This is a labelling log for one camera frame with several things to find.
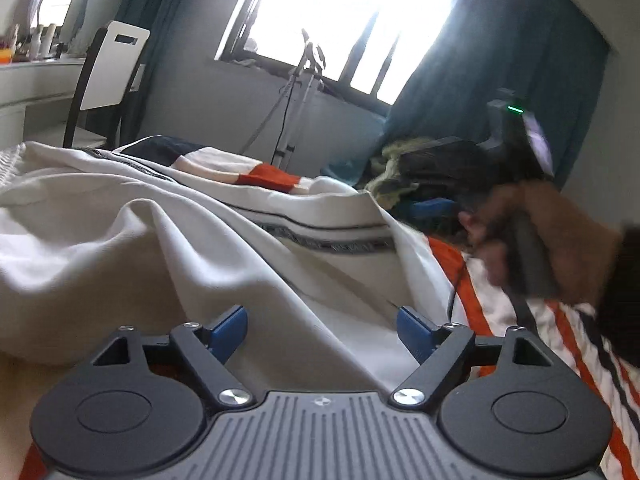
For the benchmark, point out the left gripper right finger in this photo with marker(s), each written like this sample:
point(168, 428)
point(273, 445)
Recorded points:
point(441, 352)

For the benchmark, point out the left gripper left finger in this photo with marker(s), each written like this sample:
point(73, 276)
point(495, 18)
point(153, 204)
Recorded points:
point(206, 349)

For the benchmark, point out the white sweatpants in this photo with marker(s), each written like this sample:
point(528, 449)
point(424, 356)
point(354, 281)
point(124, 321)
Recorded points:
point(91, 241)

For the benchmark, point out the person right hand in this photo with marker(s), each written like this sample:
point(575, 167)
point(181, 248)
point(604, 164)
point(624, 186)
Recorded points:
point(581, 251)

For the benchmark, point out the right teal curtain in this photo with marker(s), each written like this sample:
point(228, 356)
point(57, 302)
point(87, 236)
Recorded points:
point(546, 51)

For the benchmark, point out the striped bed blanket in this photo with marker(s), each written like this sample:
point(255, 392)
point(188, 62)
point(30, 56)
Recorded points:
point(550, 391)

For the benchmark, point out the pale yellow knit blanket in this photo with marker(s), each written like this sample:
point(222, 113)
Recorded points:
point(387, 185)

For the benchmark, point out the dark framed window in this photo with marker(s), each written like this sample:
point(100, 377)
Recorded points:
point(370, 48)

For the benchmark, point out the garment steamer stand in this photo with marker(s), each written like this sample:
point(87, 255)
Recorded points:
point(304, 82)

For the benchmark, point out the white black chair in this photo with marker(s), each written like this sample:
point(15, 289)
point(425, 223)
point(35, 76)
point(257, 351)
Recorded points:
point(111, 63)

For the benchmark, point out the white dressing table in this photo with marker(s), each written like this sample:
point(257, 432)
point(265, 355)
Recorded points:
point(35, 99)

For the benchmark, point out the white bottle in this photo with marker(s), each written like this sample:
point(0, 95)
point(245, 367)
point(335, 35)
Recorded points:
point(47, 40)

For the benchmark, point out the orange box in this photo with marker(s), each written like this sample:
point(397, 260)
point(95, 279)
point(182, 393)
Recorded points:
point(6, 56)

